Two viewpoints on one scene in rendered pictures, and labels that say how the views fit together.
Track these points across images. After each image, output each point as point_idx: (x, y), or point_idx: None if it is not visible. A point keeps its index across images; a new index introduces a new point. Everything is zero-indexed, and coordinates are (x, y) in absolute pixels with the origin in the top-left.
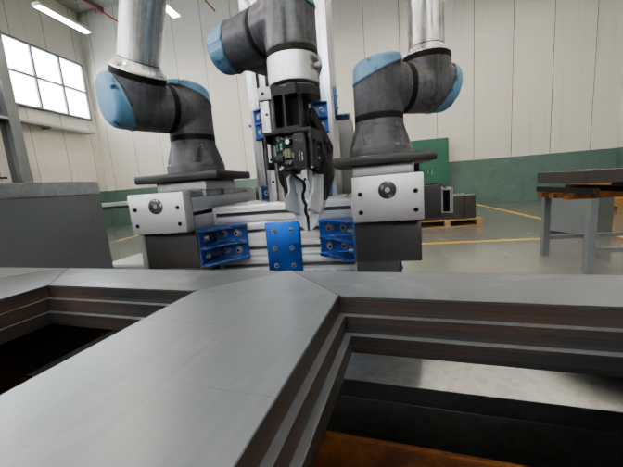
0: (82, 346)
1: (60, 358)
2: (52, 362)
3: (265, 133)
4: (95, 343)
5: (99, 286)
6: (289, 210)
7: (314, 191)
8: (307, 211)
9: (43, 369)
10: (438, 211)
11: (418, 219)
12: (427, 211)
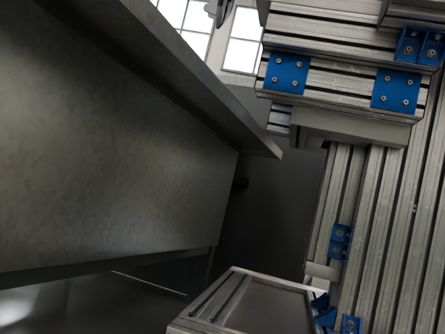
0: (287, 195)
1: (273, 192)
2: (267, 191)
3: None
4: (295, 199)
5: None
6: (209, 17)
7: (212, 1)
8: (224, 19)
9: (262, 191)
10: (387, 2)
11: (255, 0)
12: (383, 9)
